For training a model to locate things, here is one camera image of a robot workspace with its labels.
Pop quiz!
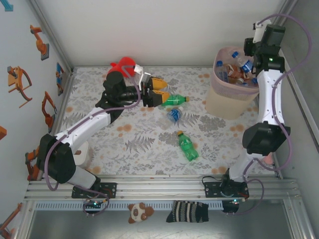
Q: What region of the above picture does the clear Pepsi bottle blue cap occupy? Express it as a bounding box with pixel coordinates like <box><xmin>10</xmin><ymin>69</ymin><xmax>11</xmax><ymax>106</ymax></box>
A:
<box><xmin>231</xmin><ymin>50</ymin><xmax>255</xmax><ymax>75</ymax></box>

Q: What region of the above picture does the green plastic bottle yellow cap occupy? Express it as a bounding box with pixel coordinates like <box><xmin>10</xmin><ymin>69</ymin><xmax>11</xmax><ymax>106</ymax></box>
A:
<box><xmin>160</xmin><ymin>94</ymin><xmax>190</xmax><ymax>108</ymax></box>
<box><xmin>176</xmin><ymin>130</ymin><xmax>199</xmax><ymax>162</ymax></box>

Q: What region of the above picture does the clear bottle large blue label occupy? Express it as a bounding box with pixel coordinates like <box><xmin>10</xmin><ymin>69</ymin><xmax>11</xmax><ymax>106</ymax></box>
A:
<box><xmin>160</xmin><ymin>106</ymin><xmax>185</xmax><ymax>129</ymax></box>

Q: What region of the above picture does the bottle with brown label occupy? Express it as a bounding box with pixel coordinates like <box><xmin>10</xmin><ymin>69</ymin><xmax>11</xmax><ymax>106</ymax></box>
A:
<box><xmin>222</xmin><ymin>63</ymin><xmax>242</xmax><ymax>79</ymax></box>

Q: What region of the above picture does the tall clear bottle blue label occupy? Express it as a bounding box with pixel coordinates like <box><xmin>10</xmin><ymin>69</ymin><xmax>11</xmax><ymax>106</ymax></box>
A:
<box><xmin>215</xmin><ymin>60</ymin><xmax>230</xmax><ymax>82</ymax></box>

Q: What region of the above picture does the pink bin liner bag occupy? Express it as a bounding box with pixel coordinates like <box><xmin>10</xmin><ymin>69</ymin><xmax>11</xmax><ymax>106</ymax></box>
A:
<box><xmin>211</xmin><ymin>46</ymin><xmax>260</xmax><ymax>97</ymax></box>

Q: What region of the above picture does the beige plastic waste bin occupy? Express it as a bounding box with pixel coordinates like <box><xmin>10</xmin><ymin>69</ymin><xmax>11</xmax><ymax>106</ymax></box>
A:
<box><xmin>204</xmin><ymin>46</ymin><xmax>260</xmax><ymax>120</ymax></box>

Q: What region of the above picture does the red plush toy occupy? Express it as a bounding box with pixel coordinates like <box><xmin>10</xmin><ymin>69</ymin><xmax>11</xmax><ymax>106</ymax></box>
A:
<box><xmin>107</xmin><ymin>56</ymin><xmax>139</xmax><ymax>80</ymax></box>

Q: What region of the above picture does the white plastic box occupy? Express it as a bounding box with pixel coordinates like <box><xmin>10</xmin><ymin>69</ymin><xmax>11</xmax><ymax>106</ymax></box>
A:
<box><xmin>73</xmin><ymin>141</ymin><xmax>91</xmax><ymax>167</ymax></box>

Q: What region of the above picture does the pink doll red polka-dot dress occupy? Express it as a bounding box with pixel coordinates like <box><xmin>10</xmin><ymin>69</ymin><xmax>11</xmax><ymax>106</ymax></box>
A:
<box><xmin>261</xmin><ymin>151</ymin><xmax>275</xmax><ymax>167</ymax></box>

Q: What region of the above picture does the brown white panda plush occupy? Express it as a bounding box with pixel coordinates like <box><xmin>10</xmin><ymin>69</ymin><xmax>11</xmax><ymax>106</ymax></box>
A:
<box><xmin>127</xmin><ymin>202</ymin><xmax>155</xmax><ymax>224</ymax></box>

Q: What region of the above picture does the black white striped sock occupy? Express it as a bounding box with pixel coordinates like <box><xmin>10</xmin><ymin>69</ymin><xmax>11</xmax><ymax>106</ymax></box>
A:
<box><xmin>165</xmin><ymin>200</ymin><xmax>210</xmax><ymax>224</ymax></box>

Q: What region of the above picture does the small controller board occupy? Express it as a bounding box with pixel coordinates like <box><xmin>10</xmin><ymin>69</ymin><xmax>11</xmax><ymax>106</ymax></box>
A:
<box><xmin>221</xmin><ymin>199</ymin><xmax>241</xmax><ymax>214</ymax></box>
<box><xmin>84</xmin><ymin>199</ymin><xmax>105</xmax><ymax>209</ymax></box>

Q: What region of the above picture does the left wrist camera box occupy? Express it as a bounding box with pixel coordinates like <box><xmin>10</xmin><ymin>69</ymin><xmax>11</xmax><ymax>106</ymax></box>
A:
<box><xmin>134</xmin><ymin>64</ymin><xmax>152</xmax><ymax>92</ymax></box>

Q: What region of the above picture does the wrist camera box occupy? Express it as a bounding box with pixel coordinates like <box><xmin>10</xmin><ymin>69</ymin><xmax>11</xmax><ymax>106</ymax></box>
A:
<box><xmin>252</xmin><ymin>20</ymin><xmax>272</xmax><ymax>43</ymax></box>
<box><xmin>134</xmin><ymin>64</ymin><xmax>152</xmax><ymax>92</ymax></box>

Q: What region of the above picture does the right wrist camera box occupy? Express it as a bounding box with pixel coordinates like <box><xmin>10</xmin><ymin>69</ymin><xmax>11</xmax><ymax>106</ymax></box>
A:
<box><xmin>252</xmin><ymin>20</ymin><xmax>272</xmax><ymax>43</ymax></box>

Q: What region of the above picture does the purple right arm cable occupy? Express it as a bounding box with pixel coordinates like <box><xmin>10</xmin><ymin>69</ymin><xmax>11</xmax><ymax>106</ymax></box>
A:
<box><xmin>221</xmin><ymin>13</ymin><xmax>313</xmax><ymax>217</ymax></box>

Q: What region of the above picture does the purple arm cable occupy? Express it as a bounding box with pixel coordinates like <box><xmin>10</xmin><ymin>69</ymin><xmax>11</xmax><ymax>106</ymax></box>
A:
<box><xmin>44</xmin><ymin>65</ymin><xmax>140</xmax><ymax>218</ymax></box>
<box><xmin>221</xmin><ymin>13</ymin><xmax>313</xmax><ymax>217</ymax></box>

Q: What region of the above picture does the aluminium frame post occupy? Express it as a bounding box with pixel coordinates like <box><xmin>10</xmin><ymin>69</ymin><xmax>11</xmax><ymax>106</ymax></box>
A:
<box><xmin>27</xmin><ymin>0</ymin><xmax>75</xmax><ymax>75</ymax></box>
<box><xmin>246</xmin><ymin>0</ymin><xmax>298</xmax><ymax>77</ymax></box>

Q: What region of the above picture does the blue orange wall sticker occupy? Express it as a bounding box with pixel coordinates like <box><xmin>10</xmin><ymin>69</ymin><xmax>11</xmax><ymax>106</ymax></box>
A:
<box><xmin>55</xmin><ymin>62</ymin><xmax>66</xmax><ymax>97</ymax></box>

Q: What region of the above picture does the aluminium frame rail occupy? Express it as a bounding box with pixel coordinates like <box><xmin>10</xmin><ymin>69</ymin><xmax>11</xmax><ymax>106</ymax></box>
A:
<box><xmin>23</xmin><ymin>175</ymin><xmax>301</xmax><ymax>201</ymax></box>

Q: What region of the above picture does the orange black claw wall sticker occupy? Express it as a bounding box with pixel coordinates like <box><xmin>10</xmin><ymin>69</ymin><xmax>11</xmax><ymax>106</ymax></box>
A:
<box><xmin>6</xmin><ymin>65</ymin><xmax>33</xmax><ymax>109</ymax></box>

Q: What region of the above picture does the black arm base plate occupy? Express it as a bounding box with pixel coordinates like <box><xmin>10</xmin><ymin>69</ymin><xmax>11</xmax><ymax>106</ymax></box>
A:
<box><xmin>203</xmin><ymin>181</ymin><xmax>250</xmax><ymax>199</ymax></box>
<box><xmin>71</xmin><ymin>182</ymin><xmax>118</xmax><ymax>199</ymax></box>

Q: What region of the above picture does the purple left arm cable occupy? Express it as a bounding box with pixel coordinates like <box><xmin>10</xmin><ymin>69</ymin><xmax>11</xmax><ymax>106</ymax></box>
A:
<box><xmin>44</xmin><ymin>65</ymin><xmax>140</xmax><ymax>218</ymax></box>

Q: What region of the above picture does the white slotted cable duct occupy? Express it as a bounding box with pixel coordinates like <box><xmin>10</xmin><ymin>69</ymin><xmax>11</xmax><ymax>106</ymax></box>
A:
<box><xmin>33</xmin><ymin>200</ymin><xmax>224</xmax><ymax>212</ymax></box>

